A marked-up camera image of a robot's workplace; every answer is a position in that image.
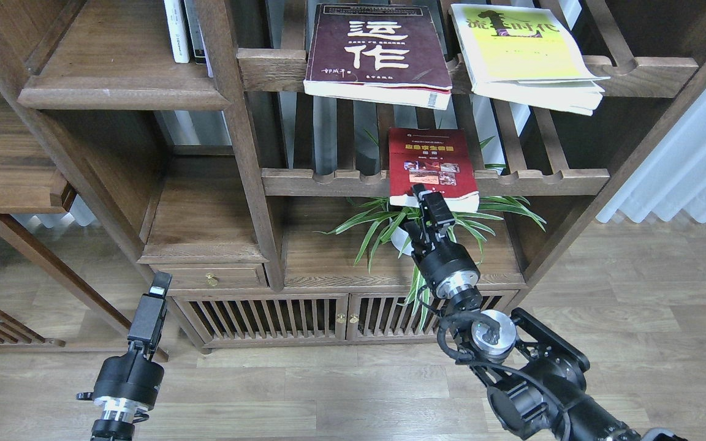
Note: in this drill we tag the white plant pot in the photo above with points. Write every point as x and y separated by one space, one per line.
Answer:
402 242

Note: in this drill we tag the red cover book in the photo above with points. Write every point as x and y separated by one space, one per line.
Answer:
437 158

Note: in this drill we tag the yellow green cover book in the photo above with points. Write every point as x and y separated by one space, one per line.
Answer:
524 55

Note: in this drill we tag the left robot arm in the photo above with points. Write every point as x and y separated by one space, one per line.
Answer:
118 419

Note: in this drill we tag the brass drawer knob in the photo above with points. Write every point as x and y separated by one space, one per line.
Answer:
212 280

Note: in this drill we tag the dark red book white characters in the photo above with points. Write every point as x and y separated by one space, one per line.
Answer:
387 54

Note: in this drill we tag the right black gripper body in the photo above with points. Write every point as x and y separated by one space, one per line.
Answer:
445 267

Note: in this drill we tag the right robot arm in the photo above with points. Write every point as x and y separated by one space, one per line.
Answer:
535 379

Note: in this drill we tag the white upright book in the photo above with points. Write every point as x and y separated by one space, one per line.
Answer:
177 29

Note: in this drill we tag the wooden side furniture left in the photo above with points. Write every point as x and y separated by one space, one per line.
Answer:
29 184

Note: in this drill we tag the brass cabinet door knobs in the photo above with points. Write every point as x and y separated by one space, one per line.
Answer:
345 318

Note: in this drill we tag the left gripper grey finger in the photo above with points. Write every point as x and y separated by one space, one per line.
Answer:
145 333

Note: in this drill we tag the dark wooden bookshelf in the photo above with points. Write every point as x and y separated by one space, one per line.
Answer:
189 173

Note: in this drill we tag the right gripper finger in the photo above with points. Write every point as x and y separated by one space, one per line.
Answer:
414 230
435 216

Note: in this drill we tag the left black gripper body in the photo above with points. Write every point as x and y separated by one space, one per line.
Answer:
131 378

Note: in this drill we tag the dark upright book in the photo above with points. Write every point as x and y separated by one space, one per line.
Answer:
195 32

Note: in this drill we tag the green spider plant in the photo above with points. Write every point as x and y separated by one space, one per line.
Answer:
382 218

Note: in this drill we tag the white curtain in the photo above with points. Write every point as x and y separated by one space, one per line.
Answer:
673 177

